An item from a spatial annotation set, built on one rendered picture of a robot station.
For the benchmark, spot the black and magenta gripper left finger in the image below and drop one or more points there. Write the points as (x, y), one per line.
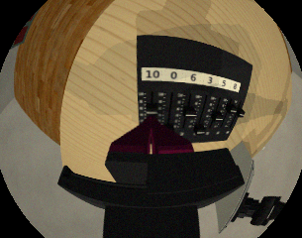
(135, 141)

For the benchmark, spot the black lighting desk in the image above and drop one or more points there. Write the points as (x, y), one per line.
(188, 78)

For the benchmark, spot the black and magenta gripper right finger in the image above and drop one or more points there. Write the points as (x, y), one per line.
(166, 141)

